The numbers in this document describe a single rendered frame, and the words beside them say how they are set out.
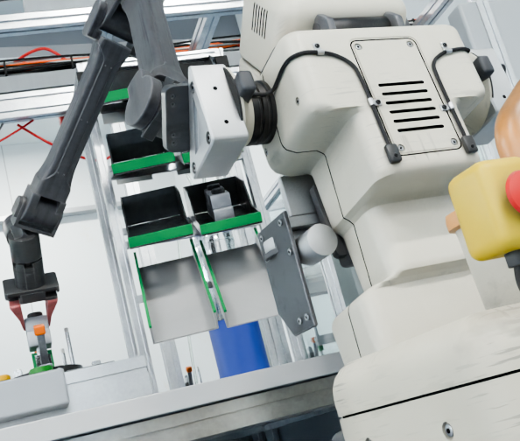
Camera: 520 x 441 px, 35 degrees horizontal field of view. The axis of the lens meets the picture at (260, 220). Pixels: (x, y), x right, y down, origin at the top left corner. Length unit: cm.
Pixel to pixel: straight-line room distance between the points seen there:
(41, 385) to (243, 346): 115
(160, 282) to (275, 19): 81
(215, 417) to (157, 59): 53
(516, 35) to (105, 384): 202
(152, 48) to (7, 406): 62
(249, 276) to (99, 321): 881
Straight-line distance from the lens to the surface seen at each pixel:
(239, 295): 173
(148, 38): 133
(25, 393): 143
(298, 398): 125
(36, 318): 169
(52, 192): 157
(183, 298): 172
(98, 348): 1049
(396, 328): 101
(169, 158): 173
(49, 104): 299
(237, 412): 121
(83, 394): 151
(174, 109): 107
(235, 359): 250
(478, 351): 59
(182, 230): 168
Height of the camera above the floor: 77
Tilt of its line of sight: 14 degrees up
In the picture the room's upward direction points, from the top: 15 degrees counter-clockwise
